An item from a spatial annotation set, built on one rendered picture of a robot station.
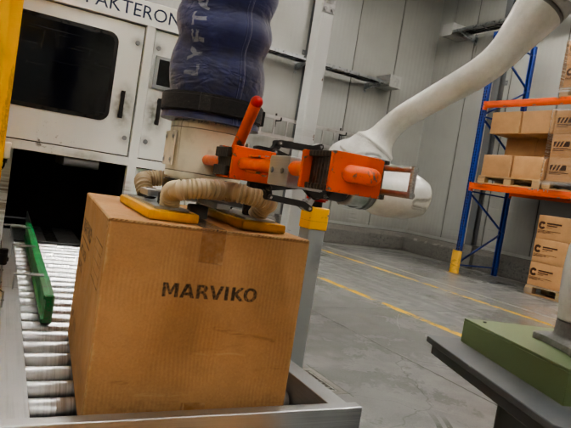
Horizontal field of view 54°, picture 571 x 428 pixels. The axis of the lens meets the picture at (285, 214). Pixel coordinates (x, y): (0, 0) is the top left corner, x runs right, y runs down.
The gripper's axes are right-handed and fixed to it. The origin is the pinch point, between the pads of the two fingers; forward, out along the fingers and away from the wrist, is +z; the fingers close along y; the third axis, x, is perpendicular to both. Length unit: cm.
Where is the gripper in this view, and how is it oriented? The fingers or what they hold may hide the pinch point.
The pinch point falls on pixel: (249, 166)
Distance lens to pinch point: 101.9
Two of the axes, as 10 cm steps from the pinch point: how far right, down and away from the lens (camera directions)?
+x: -4.5, -1.2, 8.9
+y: -1.7, 9.8, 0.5
